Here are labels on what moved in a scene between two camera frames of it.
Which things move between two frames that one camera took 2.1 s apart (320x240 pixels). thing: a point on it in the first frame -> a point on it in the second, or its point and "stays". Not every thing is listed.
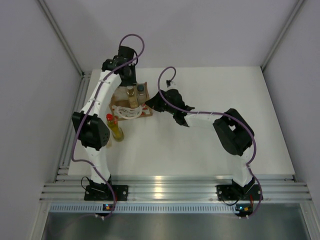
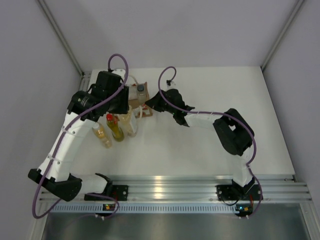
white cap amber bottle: (133, 101) -> (129, 121)
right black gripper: (154, 103) stays
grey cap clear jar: (141, 93) stays
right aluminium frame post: (282, 35) stays
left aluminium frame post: (61, 35) stays
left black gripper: (132, 81) -> (124, 107)
